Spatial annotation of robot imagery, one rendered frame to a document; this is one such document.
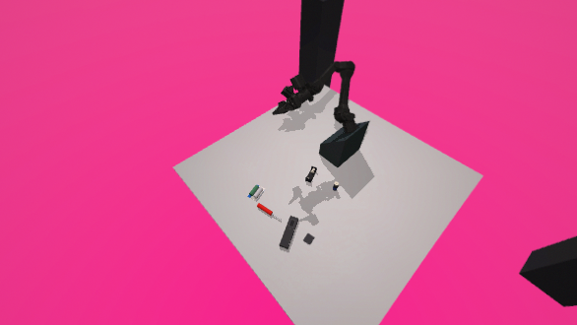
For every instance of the red-handled screwdriver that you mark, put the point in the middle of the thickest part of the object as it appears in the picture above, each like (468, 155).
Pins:
(266, 210)

